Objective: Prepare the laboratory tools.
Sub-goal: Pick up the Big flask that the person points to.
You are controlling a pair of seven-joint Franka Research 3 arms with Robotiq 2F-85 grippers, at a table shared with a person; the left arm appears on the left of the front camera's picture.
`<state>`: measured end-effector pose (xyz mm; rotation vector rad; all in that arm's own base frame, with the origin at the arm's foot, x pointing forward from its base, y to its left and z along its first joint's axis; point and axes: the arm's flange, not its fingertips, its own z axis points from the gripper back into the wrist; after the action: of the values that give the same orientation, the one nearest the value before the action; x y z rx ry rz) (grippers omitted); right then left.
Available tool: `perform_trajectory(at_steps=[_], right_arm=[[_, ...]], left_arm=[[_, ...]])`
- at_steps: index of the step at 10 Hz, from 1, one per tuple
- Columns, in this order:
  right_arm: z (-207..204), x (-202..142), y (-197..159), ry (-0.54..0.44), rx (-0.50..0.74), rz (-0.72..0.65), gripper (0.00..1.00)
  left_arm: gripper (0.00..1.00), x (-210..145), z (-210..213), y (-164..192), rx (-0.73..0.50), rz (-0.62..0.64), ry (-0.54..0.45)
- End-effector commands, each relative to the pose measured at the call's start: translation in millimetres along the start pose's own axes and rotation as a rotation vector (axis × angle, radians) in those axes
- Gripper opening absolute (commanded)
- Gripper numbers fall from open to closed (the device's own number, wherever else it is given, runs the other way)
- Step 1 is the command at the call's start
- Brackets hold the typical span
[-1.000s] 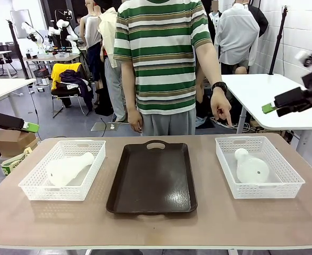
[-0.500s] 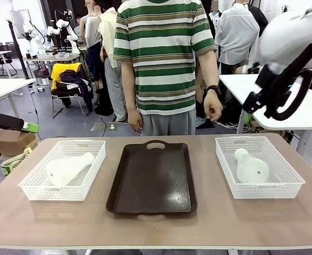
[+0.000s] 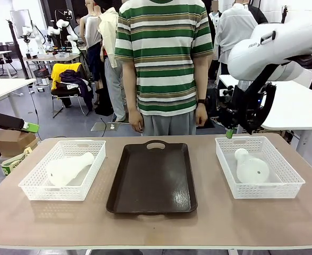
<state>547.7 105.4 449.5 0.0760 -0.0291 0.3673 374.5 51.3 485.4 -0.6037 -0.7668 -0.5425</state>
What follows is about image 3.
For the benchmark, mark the black metal chair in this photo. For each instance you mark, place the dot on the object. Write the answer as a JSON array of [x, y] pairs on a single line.
[[65, 93]]

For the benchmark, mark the mannequin with cream jacket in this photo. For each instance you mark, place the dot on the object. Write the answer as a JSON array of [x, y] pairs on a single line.
[[109, 40]]

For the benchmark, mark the white side table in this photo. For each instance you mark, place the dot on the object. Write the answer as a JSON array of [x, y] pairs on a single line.
[[9, 85]]

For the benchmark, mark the red and black toolbox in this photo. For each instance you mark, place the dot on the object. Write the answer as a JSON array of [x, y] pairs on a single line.
[[42, 74]]

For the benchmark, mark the background workbench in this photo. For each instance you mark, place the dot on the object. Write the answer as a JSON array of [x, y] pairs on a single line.
[[52, 57]]

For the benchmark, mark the dark brown plastic tray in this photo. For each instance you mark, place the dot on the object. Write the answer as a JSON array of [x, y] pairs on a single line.
[[150, 180]]

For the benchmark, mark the green and white carton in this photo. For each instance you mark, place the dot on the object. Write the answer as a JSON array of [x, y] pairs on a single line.
[[15, 163]]

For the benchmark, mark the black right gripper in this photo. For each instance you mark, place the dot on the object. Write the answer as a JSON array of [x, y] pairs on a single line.
[[228, 118]]

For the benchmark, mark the person in green striped shirt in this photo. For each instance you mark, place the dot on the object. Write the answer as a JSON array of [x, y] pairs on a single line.
[[166, 53]]

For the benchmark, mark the mannequin with white tank top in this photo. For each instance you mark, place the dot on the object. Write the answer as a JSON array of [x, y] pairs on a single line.
[[92, 34]]

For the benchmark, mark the brown cardboard box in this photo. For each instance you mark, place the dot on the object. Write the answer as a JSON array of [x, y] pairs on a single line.
[[7, 140]]

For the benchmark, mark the black tripod pole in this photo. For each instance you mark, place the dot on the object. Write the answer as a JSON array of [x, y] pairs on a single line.
[[17, 50]]

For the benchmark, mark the grey mannequin floor plate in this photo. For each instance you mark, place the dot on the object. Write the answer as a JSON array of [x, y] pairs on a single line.
[[102, 127]]

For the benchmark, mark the black office chair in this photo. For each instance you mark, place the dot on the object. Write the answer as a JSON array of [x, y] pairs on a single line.
[[1, 61]]

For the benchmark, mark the dark purple garment pile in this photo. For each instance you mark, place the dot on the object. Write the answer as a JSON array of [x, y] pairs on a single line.
[[78, 79]]

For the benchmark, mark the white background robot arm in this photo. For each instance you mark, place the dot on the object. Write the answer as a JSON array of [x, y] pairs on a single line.
[[73, 40], [36, 34]]

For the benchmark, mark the black light stand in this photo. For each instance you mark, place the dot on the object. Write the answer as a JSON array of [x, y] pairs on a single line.
[[285, 13]]

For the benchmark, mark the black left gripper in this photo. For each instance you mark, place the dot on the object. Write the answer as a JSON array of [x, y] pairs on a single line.
[[4, 121]]

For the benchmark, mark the person's left hand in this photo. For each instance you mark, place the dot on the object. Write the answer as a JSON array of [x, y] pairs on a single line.
[[201, 117]]

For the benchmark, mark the whiteboard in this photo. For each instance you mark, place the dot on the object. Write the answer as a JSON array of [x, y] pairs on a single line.
[[21, 22]]

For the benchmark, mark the mannequin with white shirt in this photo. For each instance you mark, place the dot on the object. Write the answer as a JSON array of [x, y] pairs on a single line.
[[235, 32]]

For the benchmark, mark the white perforated plastic basket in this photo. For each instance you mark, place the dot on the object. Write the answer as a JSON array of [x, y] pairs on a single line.
[[62, 191], [262, 190]]

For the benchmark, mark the person's left forearm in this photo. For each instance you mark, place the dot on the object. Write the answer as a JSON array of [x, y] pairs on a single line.
[[201, 79]]

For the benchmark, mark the frosted white conical flask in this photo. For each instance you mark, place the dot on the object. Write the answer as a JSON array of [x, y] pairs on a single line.
[[62, 171], [251, 170]]

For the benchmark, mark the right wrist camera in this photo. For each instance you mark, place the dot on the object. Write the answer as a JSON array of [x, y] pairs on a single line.
[[226, 92]]

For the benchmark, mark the black wristwatch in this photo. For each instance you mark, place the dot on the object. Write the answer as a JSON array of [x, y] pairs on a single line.
[[202, 101]]

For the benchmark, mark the yellow garment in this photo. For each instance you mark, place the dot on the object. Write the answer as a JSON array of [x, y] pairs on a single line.
[[57, 71]]

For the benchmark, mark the person's right forearm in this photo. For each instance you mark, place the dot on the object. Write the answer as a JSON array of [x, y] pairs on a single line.
[[129, 85]]

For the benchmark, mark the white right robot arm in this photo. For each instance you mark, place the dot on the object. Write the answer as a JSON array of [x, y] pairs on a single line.
[[278, 47]]

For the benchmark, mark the person's right hand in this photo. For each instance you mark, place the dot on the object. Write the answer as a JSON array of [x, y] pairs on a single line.
[[135, 120]]

